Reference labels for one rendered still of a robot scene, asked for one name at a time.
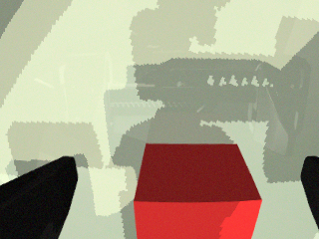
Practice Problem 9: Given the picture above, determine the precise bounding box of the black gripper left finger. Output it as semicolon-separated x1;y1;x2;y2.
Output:
0;155;79;239

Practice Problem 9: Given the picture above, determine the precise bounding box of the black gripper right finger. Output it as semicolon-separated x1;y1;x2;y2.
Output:
300;155;319;228

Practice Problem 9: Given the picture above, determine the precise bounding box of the red block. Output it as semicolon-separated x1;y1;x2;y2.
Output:
135;143;262;239

